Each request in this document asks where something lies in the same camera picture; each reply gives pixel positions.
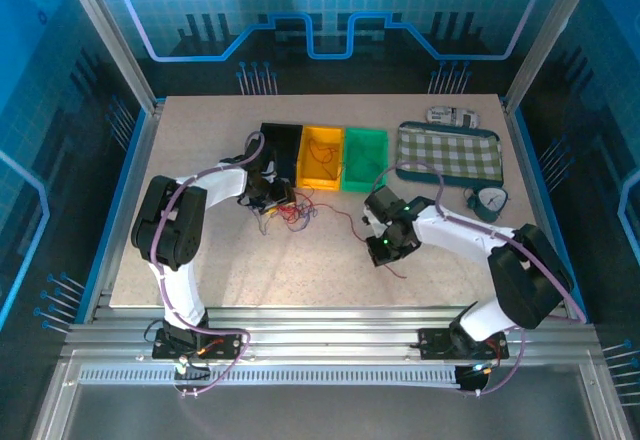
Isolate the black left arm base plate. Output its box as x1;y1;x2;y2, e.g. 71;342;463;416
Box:
152;328;251;361

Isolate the aluminium frame post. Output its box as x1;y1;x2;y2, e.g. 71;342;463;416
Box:
56;0;166;114
502;0;604;116

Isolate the yellow plastic bin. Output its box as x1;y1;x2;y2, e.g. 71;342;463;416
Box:
295;125;346;192

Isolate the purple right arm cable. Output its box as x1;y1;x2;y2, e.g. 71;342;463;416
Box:
373;160;586;397

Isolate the green plastic bin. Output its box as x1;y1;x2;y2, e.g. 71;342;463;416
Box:
340;127;390;195

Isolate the slotted grey cable duct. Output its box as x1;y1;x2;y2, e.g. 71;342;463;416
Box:
77;367;464;387

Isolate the teal alarm clock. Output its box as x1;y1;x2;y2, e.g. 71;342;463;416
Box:
467;185;511;225

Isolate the aluminium front rail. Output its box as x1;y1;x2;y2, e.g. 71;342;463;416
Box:
59;306;606;364

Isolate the green checkered zip pouch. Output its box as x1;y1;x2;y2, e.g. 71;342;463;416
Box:
396;120;504;185

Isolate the black plastic bin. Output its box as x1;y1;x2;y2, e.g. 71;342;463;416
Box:
259;121;304;189

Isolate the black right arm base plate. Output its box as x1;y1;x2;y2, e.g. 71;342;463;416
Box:
418;327;510;361

